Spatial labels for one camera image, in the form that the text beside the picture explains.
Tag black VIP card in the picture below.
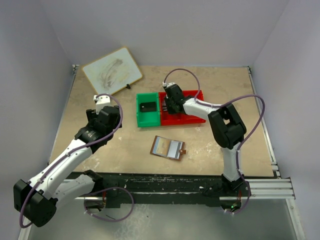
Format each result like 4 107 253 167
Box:
139 101 157 113

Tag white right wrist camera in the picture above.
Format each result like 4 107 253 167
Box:
162 82 175 89

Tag white stripe card in sleeve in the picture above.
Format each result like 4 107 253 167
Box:
167 140 183 159

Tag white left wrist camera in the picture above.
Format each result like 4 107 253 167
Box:
93 95 111 113

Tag small whiteboard on stand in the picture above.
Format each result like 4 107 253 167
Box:
82 47 143 95

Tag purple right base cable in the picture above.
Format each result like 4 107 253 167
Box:
223 172 252 216

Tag brown leather card holder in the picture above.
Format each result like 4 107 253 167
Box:
149 135 186 161

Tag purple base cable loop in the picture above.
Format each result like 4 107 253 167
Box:
83 186 135 223

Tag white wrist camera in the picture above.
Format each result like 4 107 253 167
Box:
162 82 175 89
93 95 111 113

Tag white magnetic stripe cards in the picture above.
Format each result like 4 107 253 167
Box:
161 100 170 112

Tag gold card in sleeve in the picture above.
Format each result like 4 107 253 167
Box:
155 137 171 156

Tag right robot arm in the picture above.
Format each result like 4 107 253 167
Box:
162 82 247 196

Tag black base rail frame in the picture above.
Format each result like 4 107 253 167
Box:
63 171 253 208

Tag red plastic bin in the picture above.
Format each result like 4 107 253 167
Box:
158 92 182 126
179 90 206 125

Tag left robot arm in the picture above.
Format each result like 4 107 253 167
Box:
13 105 123 229

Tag green plastic bin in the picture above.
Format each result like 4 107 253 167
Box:
136 92 161 128

